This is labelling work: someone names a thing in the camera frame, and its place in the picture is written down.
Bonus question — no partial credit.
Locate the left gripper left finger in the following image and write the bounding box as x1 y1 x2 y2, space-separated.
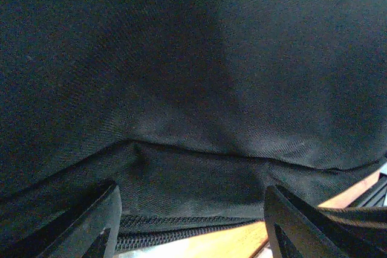
1 180 122 257

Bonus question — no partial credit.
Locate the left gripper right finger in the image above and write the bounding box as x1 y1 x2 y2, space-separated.
264 185 386 257

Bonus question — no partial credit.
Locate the black student backpack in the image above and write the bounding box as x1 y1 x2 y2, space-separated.
1 0 386 256

